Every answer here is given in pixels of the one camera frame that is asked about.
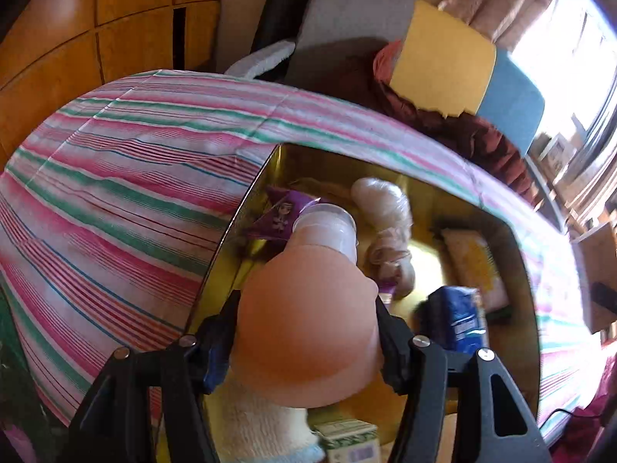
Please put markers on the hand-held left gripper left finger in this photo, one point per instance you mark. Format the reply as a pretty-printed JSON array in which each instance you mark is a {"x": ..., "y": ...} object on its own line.
[{"x": 217, "y": 347}]

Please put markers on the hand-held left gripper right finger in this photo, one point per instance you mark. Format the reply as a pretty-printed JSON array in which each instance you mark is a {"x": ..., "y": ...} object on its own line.
[{"x": 395, "y": 347}]

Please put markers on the blue tissue pack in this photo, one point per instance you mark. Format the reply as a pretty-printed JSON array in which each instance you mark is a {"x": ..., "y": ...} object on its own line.
[{"x": 460, "y": 318}]

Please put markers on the peach bottle with clear cap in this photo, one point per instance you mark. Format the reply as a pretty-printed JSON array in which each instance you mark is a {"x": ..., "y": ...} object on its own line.
[{"x": 303, "y": 323}]

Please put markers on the small green printed box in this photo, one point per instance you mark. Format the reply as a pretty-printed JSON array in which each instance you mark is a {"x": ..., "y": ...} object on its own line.
[{"x": 347, "y": 441}]

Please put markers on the yellow cloth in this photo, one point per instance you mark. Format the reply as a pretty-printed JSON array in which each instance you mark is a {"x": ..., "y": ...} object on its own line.
[{"x": 475, "y": 265}]

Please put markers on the clear plastic bundle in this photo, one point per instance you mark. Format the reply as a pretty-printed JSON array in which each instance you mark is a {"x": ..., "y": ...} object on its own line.
[{"x": 385, "y": 212}]

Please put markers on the gold metal tin box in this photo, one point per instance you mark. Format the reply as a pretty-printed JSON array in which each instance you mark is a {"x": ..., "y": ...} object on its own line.
[{"x": 511, "y": 270}]

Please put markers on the purple snack packet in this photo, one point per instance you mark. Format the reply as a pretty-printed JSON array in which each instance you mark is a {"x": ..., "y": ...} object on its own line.
[{"x": 274, "y": 214}]

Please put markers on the striped pink green tablecloth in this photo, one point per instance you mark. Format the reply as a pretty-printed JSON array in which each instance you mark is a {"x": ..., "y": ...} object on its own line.
[{"x": 120, "y": 202}]

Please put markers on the person's maroon clothing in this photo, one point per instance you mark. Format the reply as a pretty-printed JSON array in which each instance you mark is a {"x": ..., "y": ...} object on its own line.
[{"x": 593, "y": 424}]

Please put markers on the dark red jacket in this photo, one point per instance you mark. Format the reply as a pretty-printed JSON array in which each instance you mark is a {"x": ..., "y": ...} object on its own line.
[{"x": 482, "y": 144}]

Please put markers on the wooden shelf unit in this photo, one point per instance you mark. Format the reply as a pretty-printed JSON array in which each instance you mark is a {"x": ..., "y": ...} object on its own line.
[{"x": 588, "y": 193}]

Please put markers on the grey yellow blue armchair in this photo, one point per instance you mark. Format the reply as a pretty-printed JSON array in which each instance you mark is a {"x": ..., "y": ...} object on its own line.
[{"x": 448, "y": 58}]

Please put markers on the wooden wardrobe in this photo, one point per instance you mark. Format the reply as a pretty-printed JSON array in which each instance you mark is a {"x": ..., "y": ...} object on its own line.
[{"x": 96, "y": 33}]

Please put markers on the window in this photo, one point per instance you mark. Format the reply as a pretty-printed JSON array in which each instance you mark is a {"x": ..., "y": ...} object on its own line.
[{"x": 569, "y": 58}]

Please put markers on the black rolled mat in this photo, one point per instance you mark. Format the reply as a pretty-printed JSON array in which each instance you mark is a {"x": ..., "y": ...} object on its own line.
[{"x": 277, "y": 5}]

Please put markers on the beige patterned curtain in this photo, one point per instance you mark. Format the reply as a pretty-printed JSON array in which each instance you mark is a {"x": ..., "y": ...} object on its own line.
[{"x": 501, "y": 0}]

